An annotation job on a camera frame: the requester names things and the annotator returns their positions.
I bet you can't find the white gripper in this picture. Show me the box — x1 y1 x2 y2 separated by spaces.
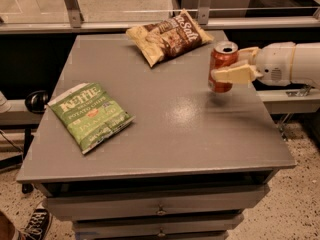
211 42 295 86

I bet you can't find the red coke can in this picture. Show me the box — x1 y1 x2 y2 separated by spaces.
208 40 238 93

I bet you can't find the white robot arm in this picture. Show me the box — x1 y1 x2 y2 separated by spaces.
211 42 320 88

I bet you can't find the brown sea salt chip bag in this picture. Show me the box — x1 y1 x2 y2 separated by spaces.
126 9 214 67

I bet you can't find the green jalapeno chip bag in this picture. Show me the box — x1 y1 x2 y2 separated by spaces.
48 83 134 155

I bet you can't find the grey drawer cabinet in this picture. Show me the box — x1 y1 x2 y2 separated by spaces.
17 34 295 240

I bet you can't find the metal drawer knob upper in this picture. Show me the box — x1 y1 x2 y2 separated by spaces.
156 207 167 216

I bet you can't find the black round stool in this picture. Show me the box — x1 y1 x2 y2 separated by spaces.
25 90 49 114

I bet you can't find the black sneaker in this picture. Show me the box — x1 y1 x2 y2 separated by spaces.
22 203 52 240

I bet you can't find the metal railing post right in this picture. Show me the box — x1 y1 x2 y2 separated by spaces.
197 0 211 25

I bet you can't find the metal railing post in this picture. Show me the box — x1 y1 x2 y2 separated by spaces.
197 0 211 25
64 0 84 28

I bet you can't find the metal railing post left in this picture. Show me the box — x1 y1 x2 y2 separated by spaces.
64 0 84 28

